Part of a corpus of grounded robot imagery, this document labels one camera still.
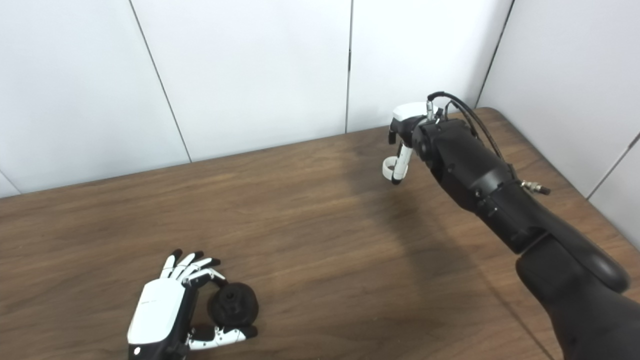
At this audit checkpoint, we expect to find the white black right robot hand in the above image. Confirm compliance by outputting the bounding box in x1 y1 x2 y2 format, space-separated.
388 102 441 186

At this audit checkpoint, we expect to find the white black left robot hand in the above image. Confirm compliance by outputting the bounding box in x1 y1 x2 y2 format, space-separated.
126 249 259 360

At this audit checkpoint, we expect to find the round black plastic part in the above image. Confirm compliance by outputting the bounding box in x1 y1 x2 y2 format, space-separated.
207 282 260 327

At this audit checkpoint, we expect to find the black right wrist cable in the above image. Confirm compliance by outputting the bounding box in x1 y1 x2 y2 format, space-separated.
427 91 551 196

